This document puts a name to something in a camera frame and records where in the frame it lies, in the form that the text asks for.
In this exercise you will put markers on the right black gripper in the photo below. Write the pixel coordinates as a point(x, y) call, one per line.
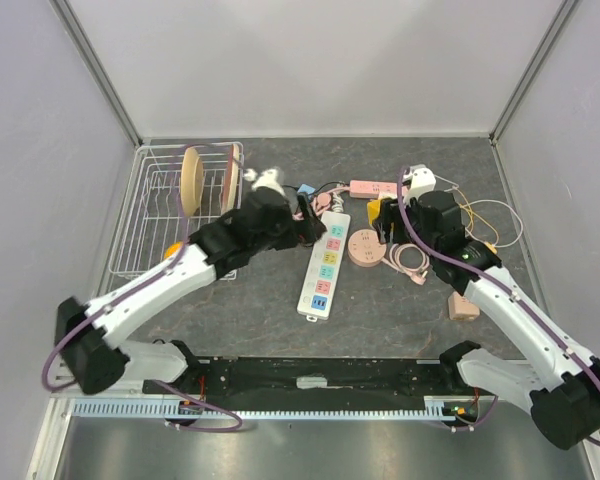
point(391, 211)

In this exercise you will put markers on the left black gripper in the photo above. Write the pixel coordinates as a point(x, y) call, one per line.
point(307, 231)

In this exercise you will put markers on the yellow cube socket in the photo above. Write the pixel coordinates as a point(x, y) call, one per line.
point(373, 208)

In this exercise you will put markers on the white multicolour power strip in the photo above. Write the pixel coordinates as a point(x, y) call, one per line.
point(319, 286)

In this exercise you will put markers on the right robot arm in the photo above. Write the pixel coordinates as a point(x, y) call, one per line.
point(559, 388)

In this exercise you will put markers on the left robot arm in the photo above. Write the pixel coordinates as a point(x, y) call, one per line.
point(93, 339)

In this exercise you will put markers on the blue charger adapter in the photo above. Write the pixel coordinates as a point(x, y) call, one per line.
point(306, 189)

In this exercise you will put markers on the pink round power socket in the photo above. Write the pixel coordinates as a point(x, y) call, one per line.
point(364, 248)

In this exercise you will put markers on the pink long power strip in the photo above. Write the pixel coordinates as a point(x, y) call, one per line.
point(371, 189)

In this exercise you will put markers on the pink rimmed plate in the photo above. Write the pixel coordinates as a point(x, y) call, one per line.
point(230, 180)

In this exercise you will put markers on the small yellow charger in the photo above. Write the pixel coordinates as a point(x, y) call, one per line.
point(491, 247)

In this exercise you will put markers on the pink cube socket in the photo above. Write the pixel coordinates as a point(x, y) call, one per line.
point(461, 309)

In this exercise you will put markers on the beige plate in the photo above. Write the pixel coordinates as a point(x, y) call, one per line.
point(191, 181)

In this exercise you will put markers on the orange bowl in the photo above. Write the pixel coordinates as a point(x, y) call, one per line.
point(172, 250)

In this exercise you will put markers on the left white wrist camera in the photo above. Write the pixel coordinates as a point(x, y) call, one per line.
point(271, 178)

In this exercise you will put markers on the white wire dish rack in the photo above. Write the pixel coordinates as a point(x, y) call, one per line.
point(150, 220)

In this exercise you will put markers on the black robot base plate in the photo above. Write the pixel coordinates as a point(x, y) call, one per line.
point(320, 383)

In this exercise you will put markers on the grey slotted cable duct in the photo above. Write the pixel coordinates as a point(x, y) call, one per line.
point(170, 407)

